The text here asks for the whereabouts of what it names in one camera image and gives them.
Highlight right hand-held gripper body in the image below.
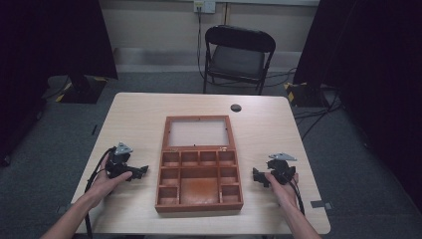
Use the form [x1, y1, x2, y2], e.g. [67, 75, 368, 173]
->
[266, 151, 299, 186]

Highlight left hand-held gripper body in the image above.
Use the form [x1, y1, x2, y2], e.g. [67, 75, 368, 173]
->
[105, 141, 137, 182]

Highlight wooden compartment box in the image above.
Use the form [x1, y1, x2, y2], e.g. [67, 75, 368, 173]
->
[154, 115, 245, 214]

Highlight person's right hand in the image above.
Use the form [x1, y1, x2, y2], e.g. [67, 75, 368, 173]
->
[264, 171, 300, 209]

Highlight person's left hand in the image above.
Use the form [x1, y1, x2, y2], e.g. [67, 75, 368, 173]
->
[87, 153, 133, 209]

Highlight grey tape strip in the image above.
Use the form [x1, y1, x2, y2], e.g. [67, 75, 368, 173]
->
[310, 199, 334, 211]

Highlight black stand base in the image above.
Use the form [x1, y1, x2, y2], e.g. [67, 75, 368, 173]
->
[60, 75, 108, 105]
[284, 81, 330, 109]

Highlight black folding chair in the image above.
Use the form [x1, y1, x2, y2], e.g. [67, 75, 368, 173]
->
[202, 24, 278, 97]

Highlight black curtain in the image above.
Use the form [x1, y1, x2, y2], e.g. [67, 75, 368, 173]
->
[293, 0, 422, 213]
[0, 0, 119, 167]

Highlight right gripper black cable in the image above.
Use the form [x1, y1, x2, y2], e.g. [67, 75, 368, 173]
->
[288, 178, 307, 216]

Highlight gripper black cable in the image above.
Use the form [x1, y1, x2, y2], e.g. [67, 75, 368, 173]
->
[288, 178, 307, 216]
[84, 146, 115, 239]

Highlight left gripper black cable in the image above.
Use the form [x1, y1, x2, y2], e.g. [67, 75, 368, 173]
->
[84, 146, 115, 239]

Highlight black floor cables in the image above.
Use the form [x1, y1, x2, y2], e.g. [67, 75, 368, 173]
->
[293, 87, 343, 141]

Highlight white wall outlet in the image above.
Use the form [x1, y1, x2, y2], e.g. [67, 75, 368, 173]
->
[193, 0, 217, 15]

